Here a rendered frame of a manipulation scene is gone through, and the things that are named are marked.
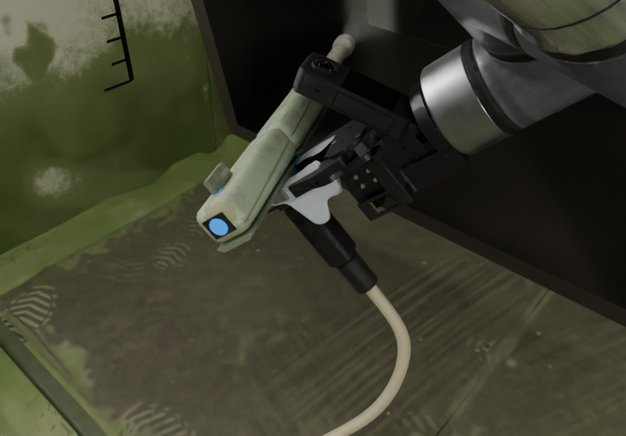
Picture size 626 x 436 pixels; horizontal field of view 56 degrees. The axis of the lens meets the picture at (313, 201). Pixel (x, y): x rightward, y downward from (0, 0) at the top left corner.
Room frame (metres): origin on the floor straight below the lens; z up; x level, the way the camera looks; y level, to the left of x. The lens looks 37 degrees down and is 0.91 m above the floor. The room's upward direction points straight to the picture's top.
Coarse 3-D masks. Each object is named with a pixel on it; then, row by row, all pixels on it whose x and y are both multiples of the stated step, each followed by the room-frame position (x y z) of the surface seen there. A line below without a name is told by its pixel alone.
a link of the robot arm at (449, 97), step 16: (432, 64) 0.48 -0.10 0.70; (448, 64) 0.46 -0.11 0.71; (432, 80) 0.46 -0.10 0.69; (448, 80) 0.45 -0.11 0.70; (464, 80) 0.44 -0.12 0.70; (432, 96) 0.45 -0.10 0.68; (448, 96) 0.44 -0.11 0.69; (464, 96) 0.43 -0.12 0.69; (432, 112) 0.44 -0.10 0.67; (448, 112) 0.43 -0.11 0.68; (464, 112) 0.43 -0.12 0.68; (480, 112) 0.42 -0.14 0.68; (448, 128) 0.43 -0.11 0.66; (464, 128) 0.43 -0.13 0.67; (480, 128) 0.42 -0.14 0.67; (496, 128) 0.42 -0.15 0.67; (464, 144) 0.43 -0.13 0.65; (480, 144) 0.43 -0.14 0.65
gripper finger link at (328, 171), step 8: (352, 152) 0.47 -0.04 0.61; (328, 160) 0.48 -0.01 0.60; (336, 160) 0.46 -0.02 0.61; (344, 160) 0.47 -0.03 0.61; (320, 168) 0.47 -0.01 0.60; (328, 168) 0.46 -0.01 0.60; (336, 168) 0.46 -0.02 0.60; (344, 168) 0.46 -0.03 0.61; (312, 176) 0.46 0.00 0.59; (320, 176) 0.46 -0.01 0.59; (328, 176) 0.46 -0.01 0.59; (336, 176) 0.46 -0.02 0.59; (296, 184) 0.47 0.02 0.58; (304, 184) 0.47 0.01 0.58; (312, 184) 0.46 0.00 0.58; (320, 184) 0.46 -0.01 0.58; (296, 192) 0.48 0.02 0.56; (304, 192) 0.47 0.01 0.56
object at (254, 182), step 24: (336, 48) 0.82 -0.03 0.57; (288, 96) 0.66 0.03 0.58; (288, 120) 0.57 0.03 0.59; (312, 120) 0.61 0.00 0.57; (264, 144) 0.52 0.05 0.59; (288, 144) 0.54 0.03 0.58; (216, 168) 0.46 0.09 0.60; (240, 168) 0.47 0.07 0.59; (264, 168) 0.48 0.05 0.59; (288, 168) 0.52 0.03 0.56; (216, 192) 0.44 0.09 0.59; (240, 192) 0.43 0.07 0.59; (264, 192) 0.45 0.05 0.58; (216, 216) 0.41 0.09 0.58; (240, 216) 0.41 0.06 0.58; (264, 216) 0.44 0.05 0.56; (288, 216) 0.50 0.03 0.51; (216, 240) 0.41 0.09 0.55; (240, 240) 0.41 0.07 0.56; (312, 240) 0.49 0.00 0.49; (336, 240) 0.49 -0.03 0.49; (336, 264) 0.48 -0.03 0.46; (360, 264) 0.49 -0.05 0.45; (360, 288) 0.48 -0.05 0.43
